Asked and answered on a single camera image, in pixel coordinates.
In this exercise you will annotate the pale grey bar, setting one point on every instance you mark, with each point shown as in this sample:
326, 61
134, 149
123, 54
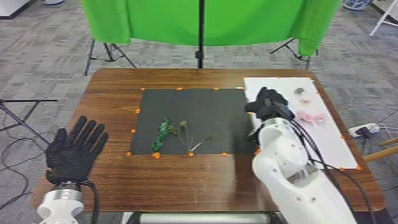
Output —
201, 218

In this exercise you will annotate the dark mat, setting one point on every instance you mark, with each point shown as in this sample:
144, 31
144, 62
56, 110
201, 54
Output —
201, 113

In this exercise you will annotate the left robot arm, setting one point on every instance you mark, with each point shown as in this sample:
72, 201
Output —
59, 205

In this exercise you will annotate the white stand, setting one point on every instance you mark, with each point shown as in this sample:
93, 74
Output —
384, 16

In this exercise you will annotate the white flower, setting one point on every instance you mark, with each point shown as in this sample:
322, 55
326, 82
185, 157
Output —
306, 99

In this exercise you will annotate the black tripod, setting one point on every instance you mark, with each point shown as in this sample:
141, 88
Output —
107, 55
295, 50

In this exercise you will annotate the wooden chair leg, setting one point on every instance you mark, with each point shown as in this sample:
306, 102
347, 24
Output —
382, 153

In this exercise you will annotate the black stand pole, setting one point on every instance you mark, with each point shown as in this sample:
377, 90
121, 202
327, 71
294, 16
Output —
201, 36

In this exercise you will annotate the white power strip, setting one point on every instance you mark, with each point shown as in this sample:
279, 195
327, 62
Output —
363, 129

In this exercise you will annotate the white sheet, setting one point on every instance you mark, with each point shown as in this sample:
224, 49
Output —
331, 143

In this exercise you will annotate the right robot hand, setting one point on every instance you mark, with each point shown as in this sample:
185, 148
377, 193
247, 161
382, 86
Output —
267, 101

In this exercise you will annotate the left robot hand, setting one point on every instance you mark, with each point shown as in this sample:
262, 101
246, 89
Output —
73, 153

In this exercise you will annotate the thin-stemmed green sprig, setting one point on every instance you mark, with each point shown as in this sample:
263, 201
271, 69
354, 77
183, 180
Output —
185, 136

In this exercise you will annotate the blue white pot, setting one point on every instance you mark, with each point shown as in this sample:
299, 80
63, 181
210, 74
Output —
358, 3
54, 1

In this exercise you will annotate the small green sprig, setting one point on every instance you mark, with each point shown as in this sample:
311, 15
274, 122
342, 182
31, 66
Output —
199, 142

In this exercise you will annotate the pink flower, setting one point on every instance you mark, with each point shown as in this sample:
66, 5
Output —
304, 116
320, 119

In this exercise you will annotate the pale grey flower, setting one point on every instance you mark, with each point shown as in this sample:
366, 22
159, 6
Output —
299, 90

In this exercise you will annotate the leafy green sprig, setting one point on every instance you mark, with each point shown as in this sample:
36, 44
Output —
160, 135

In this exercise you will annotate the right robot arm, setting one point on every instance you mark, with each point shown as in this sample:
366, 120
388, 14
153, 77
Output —
295, 180

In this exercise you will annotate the black metal stand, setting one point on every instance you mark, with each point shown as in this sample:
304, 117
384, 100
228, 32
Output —
24, 110

